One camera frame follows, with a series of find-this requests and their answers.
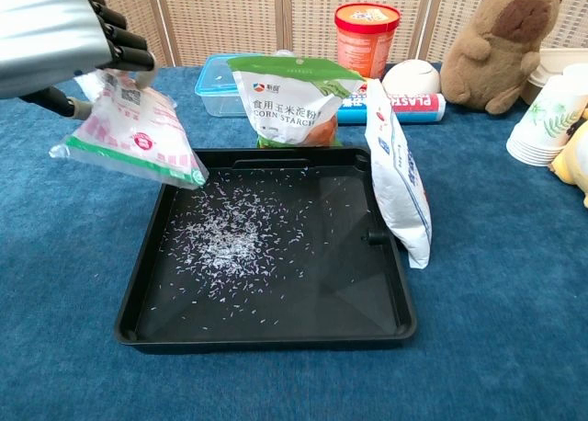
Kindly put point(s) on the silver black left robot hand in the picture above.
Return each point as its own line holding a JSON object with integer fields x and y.
{"x": 46, "y": 35}

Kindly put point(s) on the black plastic tray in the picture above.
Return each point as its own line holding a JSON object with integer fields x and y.
{"x": 349, "y": 301}

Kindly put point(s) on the woven rattan folding screen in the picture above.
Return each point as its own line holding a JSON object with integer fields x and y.
{"x": 229, "y": 16}

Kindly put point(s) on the blue tablecloth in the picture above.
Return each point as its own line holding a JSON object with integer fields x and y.
{"x": 59, "y": 255}

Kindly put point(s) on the beige paper bowl stack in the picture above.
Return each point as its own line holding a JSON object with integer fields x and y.
{"x": 558, "y": 58}

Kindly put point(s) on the white bag with blue print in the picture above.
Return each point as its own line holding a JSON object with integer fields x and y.
{"x": 399, "y": 196}

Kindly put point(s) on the white upturned bowl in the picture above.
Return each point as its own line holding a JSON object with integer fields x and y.
{"x": 411, "y": 76}

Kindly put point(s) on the brown capybara plush toy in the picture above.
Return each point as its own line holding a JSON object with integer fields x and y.
{"x": 491, "y": 48}

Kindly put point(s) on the clear container with blue lid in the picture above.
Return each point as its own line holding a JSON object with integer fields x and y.
{"x": 218, "y": 92}

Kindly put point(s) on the orange tub with red lid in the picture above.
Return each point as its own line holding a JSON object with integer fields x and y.
{"x": 366, "y": 39}

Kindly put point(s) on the stack of leaf-print paper cups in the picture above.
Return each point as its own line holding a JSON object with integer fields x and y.
{"x": 546, "y": 122}

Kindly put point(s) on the plain white paper cup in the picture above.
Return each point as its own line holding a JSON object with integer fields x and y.
{"x": 578, "y": 71}

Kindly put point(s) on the green white corn starch bag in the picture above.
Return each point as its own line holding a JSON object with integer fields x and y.
{"x": 285, "y": 99}

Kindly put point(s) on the clear pink-print MSG bag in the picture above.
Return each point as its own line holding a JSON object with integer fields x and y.
{"x": 138, "y": 136}

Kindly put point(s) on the blue white plastic wrap roll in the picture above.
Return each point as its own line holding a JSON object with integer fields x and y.
{"x": 418, "y": 107}

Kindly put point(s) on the yellow plush toy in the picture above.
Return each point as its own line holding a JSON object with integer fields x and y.
{"x": 574, "y": 163}

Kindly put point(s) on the scattered white MSG crystals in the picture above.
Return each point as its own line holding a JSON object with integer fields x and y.
{"x": 227, "y": 242}

